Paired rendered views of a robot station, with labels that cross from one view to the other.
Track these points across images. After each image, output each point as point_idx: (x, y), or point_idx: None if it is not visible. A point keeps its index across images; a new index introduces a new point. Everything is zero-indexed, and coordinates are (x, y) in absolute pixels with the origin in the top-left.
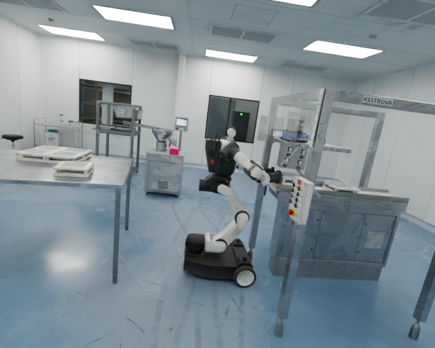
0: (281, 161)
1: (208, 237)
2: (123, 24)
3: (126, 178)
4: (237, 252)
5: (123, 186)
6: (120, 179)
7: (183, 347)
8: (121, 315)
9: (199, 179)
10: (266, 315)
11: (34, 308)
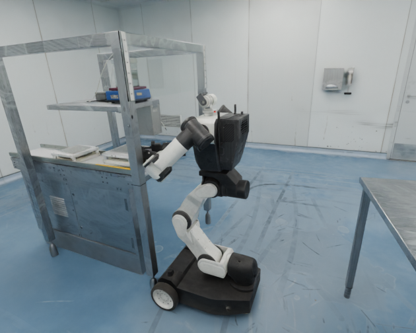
0: (161, 124)
1: (227, 253)
2: None
3: (369, 191)
4: (186, 261)
5: (360, 184)
6: (376, 188)
7: (275, 230)
8: (324, 257)
9: (247, 181)
10: (204, 232)
11: (415, 281)
